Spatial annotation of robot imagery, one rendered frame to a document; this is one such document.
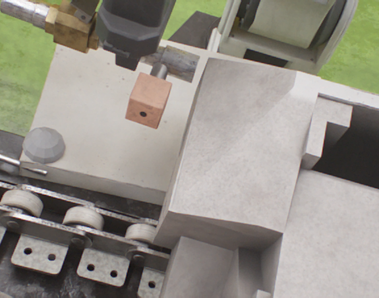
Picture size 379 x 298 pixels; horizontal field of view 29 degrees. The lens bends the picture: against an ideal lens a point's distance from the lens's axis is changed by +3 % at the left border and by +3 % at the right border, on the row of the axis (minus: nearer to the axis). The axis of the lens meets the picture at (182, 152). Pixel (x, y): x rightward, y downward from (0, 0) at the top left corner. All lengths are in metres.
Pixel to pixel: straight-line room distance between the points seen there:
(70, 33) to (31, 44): 1.25
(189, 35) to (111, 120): 1.03
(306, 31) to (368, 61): 0.97
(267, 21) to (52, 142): 0.57
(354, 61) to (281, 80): 1.57
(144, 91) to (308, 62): 0.68
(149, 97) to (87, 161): 0.14
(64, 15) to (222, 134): 0.19
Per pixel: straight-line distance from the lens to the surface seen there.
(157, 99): 0.65
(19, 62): 1.91
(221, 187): 0.58
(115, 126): 0.79
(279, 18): 1.22
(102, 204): 0.77
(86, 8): 0.68
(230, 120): 0.61
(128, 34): 0.61
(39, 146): 0.75
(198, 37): 1.81
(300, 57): 1.31
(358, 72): 2.15
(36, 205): 0.74
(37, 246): 0.76
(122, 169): 0.76
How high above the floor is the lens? 1.42
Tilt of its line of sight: 53 degrees down
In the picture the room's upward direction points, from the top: 20 degrees clockwise
